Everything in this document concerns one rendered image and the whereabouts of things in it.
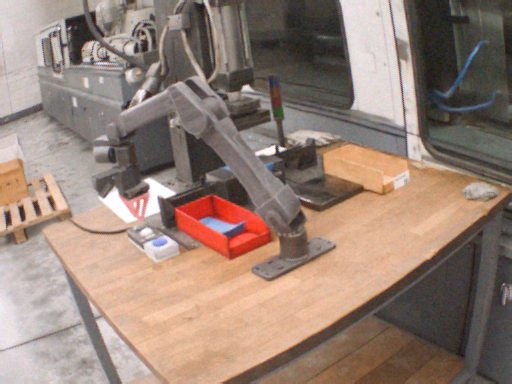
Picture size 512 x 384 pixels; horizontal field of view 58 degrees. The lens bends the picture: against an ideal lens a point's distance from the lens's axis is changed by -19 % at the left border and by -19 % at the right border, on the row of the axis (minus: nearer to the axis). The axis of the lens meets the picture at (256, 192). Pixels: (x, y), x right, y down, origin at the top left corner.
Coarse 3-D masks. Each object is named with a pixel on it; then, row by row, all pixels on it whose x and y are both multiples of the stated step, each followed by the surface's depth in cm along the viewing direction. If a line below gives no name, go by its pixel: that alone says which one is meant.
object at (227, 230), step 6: (204, 222) 147; (210, 222) 147; (216, 222) 146; (222, 222) 146; (216, 228) 143; (222, 228) 143; (228, 228) 136; (234, 228) 137; (240, 228) 139; (222, 234) 135; (228, 234) 137; (234, 234) 139
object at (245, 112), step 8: (240, 88) 150; (224, 96) 164; (232, 96) 151; (240, 96) 152; (232, 104) 148; (240, 104) 148; (248, 104) 149; (256, 104) 151; (232, 112) 149; (240, 112) 148; (248, 112) 153; (256, 112) 154; (264, 112) 154; (232, 120) 149; (240, 120) 150; (248, 120) 152; (256, 120) 153; (264, 120) 155; (240, 128) 151; (248, 128) 162
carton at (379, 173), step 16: (336, 160) 162; (352, 160) 174; (368, 160) 167; (384, 160) 161; (400, 160) 155; (352, 176) 159; (368, 176) 153; (384, 176) 162; (400, 176) 153; (384, 192) 150
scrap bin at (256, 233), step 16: (176, 208) 145; (192, 208) 148; (208, 208) 151; (224, 208) 147; (240, 208) 140; (192, 224) 139; (256, 224) 137; (208, 240) 134; (224, 240) 127; (240, 240) 136; (256, 240) 131; (224, 256) 130; (240, 256) 129
